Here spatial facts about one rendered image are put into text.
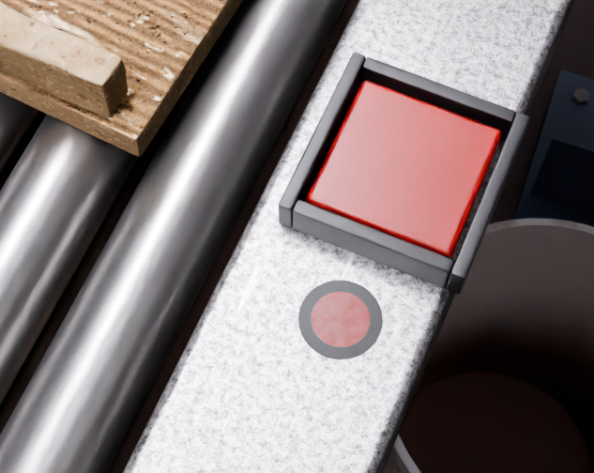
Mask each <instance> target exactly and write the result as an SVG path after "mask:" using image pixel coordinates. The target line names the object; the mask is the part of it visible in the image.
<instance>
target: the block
mask: <svg viewBox="0 0 594 473"><path fill-rule="evenodd" d="M0 69H1V70H2V71H5V72H7V73H9V74H11V75H13V76H16V77H18V78H21V79H23V80H26V81H27V82H30V83H32V84H36V85H38V86H40V87H41V88H43V89H45V90H46V91H48V92H50V93H51V94H53V95H55V96H57V97H58V98H60V99H63V100H65V101H68V102H70V103H73V104H75V105H78V106H80V107H83V108H85V109H87V110H90V111H92V112H95V113H97V114H102V115H104V116H107V117H111V116H112V115H113V114H114V112H115V110H116V109H117V107H118V106H119V104H120V103H121V101H122V100H123V98H124V97H125V96H126V95H127V94H128V85H127V75H126V70H125V66H124V62H123V59H122V58H121V57H120V56H119V55H118V54H116V53H112V52H110V51H108V50H105V49H103V48H101V47H100V46H98V45H95V44H93V43H91V42H89V41H86V40H84V39H82V38H78V37H76V36H74V35H72V34H70V33H67V32H64V31H61V30H58V29H55V28H52V27H50V26H47V25H45V24H43V23H39V22H37V21H35V20H33V19H31V18H29V17H27V16H24V15H22V13H20V12H18V11H16V10H15V9H13V8H11V7H9V6H7V5H6V4H4V3H2V2H0Z"/></svg>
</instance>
